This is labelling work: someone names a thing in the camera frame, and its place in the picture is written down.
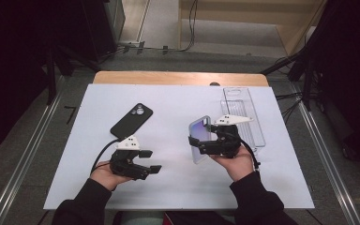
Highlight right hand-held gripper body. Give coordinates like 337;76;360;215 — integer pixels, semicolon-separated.
198;114;255;159

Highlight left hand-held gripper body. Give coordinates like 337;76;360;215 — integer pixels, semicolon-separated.
109;134;153;181

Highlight iridescent phone case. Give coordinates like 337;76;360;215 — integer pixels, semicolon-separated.
188;114;214;165

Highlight black phone case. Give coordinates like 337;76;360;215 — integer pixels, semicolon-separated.
110;102;154;141

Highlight clear plastic rack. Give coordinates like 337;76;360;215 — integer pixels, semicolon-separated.
219;86;266;155

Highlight person's left hand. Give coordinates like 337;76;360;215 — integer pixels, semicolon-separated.
89;160;133;192

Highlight person's right hand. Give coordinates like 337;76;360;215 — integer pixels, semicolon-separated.
210;144;256;183

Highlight white board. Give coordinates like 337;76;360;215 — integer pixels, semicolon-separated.
42;82;315;211

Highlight wooden table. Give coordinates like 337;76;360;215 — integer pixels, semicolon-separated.
92;70;270;88

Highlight black stand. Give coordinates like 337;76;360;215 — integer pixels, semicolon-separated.
41;43;102;106
261;0;329;112

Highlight light wooden steps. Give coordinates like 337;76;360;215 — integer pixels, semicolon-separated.
177;0;327;58

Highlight dark cabinet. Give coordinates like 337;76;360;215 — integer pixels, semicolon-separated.
74;0;127;62

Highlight black curtain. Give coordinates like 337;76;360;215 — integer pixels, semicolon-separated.
0;0;55;158
308;0;360;170

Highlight right hand-held gripper black cable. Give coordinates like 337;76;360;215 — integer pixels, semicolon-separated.
228;132;262;172

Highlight hand-held gripper black cable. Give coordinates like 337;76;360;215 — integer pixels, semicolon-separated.
228;132;262;172
90;139;120;174

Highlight left hand-held gripper black cable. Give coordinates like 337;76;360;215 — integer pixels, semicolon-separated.
90;139;120;174

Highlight thin black cables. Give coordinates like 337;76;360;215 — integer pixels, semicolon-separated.
275;91;306;125

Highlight aluminium floor rail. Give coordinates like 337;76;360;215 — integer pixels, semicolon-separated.
290;82;360;225
0;76;66;225

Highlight black floor cables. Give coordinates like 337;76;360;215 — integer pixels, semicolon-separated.
115;0;200;54

